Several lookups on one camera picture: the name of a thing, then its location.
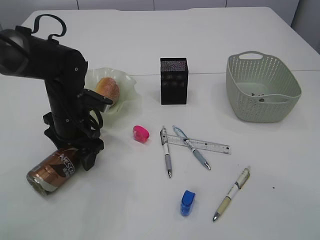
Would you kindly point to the blue pencil sharpener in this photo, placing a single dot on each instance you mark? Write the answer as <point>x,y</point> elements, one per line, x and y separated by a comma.
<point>186,204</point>

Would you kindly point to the clear plastic ruler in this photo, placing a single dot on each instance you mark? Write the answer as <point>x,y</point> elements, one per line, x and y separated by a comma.
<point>197,144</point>

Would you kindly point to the brown Nescafe coffee bottle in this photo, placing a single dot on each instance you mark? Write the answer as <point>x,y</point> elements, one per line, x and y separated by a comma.
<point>54,171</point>

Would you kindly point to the frosted green ruffled glass plate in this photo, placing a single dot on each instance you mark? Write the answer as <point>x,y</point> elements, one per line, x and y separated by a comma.
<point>129,104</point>

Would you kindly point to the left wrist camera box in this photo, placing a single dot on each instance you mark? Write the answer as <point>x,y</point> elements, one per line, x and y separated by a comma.
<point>93,100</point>

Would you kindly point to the green plastic woven basket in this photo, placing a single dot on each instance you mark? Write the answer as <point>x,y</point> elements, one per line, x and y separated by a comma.
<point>267,75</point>

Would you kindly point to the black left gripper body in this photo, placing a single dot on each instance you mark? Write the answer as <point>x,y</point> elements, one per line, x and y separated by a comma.
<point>63,133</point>

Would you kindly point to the white grey pen left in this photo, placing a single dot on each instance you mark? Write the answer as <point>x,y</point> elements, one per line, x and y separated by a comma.
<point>167,155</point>

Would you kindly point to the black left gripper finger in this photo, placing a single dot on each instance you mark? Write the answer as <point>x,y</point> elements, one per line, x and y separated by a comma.
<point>88,158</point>

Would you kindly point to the blue grey pen crossed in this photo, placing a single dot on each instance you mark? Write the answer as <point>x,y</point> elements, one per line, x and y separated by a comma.
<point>194,151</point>

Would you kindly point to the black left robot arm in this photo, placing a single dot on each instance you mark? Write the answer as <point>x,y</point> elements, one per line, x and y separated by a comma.
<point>75,112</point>

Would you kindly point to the pink pencil sharpener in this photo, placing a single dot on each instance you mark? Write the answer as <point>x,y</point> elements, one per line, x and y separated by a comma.
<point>140,134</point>

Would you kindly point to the beige white pen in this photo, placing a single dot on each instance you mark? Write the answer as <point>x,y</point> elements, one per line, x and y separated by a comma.
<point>237,186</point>

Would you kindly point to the black mesh pen holder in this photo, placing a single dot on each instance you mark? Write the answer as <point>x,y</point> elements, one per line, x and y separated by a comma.
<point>174,74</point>

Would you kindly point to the sugared bread loaf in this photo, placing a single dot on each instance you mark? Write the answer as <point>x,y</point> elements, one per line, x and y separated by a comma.
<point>108,88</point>

